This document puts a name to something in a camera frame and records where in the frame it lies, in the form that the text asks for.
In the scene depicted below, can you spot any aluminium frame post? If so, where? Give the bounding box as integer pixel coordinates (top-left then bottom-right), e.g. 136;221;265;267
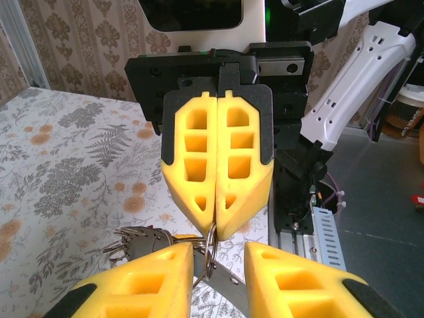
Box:
0;0;51;90

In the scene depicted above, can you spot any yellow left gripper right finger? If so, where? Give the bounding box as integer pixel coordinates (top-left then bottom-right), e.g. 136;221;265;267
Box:
244;241;405;318

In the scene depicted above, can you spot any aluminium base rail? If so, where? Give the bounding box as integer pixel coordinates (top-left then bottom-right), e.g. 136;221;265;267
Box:
268;195;315;264

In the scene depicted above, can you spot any silver split keyring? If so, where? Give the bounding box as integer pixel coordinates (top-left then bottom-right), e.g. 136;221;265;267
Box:
193;222;220;288

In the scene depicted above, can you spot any paper cup with brown sleeve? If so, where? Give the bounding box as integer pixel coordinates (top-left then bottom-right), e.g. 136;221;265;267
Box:
393;83;424;140

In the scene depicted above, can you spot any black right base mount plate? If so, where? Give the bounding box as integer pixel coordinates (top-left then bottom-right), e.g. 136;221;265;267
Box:
274;198;314;237

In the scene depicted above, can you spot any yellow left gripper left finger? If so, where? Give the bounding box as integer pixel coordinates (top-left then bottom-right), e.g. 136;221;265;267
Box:
42;241;195;318

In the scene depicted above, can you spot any dark fob with small rings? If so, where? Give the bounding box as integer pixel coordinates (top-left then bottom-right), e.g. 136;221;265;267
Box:
101;226;175;266

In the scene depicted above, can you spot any grey slotted cable duct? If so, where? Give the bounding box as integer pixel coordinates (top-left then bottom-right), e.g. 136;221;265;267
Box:
310;204;347;270

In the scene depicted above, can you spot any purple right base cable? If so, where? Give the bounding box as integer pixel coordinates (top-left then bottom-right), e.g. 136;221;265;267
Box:
317;172;346;215

